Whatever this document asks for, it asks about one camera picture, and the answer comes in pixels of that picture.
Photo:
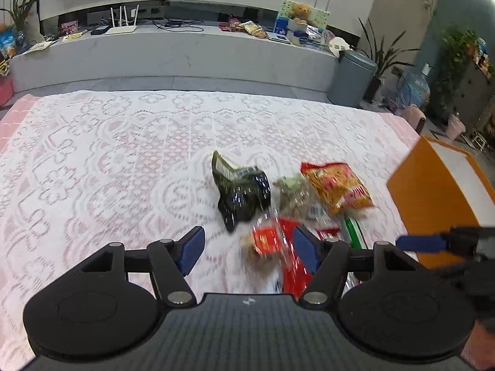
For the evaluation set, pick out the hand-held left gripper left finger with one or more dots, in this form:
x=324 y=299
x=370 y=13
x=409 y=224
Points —
x=191 y=249

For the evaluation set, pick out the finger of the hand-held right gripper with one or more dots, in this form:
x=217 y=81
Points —
x=421 y=243
x=483 y=278

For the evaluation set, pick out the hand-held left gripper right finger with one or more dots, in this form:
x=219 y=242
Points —
x=307 y=249

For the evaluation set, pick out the white snack packet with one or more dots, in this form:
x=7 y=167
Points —
x=328 y=234

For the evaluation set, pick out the red snack packet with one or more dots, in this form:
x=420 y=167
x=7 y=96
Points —
x=270 y=239

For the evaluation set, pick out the orange storage box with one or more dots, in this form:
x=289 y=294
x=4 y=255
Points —
x=429 y=193

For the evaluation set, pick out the orange stick snack packet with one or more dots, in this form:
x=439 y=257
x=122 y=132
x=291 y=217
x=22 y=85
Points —
x=340 y=187

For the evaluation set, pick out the dark green snack packet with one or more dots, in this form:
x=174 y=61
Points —
x=239 y=191

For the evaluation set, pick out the green edged snack packet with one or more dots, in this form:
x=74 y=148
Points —
x=355 y=234

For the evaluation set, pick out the clear snack packet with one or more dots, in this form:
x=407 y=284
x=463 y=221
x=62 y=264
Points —
x=296 y=197

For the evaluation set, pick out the pink fan heater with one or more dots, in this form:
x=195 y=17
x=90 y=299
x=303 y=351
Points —
x=413 y=118

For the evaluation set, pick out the white lace tablecloth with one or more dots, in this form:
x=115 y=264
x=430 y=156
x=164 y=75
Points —
x=96 y=162

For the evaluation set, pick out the blue water bottle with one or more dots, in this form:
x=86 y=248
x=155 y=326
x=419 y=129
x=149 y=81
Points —
x=413 y=91

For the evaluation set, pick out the grey cabinet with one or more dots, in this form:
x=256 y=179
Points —
x=479 y=96

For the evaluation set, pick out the grey pedal trash can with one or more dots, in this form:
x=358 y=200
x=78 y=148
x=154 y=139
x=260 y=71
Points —
x=350 y=79

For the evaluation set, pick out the bushy green plant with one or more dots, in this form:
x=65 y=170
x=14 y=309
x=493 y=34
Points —
x=456 y=65

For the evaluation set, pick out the long leaf potted plant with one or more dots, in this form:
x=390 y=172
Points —
x=381 y=60

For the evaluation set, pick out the white round device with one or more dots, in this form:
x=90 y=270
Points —
x=340 y=44

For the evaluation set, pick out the blue carton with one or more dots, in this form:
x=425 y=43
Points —
x=281 y=26

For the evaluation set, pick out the yellow snack bags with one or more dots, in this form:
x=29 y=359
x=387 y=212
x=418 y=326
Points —
x=253 y=29

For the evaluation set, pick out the white router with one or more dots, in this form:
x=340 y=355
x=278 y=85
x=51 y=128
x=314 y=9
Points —
x=122 y=28

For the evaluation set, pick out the black flat box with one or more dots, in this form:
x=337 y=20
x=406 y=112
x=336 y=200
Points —
x=100 y=30

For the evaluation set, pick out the pink tin box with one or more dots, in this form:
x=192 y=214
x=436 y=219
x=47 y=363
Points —
x=6 y=91

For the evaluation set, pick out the paper sheets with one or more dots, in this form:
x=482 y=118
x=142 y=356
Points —
x=38 y=46

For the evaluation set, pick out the grassy potted plant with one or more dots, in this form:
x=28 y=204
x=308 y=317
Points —
x=19 y=11

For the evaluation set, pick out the small photo frame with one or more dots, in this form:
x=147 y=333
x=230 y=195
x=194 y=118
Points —
x=69 y=27

